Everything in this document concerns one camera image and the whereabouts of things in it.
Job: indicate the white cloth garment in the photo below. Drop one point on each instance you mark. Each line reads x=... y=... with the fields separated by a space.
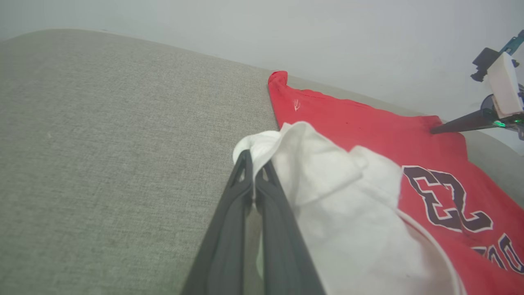
x=348 y=225

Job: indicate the teal right camera connector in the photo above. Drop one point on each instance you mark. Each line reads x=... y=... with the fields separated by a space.
x=516 y=41

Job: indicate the grey fabric sofa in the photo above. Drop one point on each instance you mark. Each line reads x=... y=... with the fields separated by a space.
x=102 y=143

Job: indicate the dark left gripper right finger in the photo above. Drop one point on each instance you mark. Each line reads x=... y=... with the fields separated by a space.
x=282 y=246

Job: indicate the red basketball jersey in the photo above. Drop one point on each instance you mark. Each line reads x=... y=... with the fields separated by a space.
x=368 y=123

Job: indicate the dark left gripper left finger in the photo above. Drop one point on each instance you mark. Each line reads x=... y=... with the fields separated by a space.
x=223 y=246

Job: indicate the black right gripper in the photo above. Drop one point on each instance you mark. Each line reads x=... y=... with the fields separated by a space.
x=491 y=110

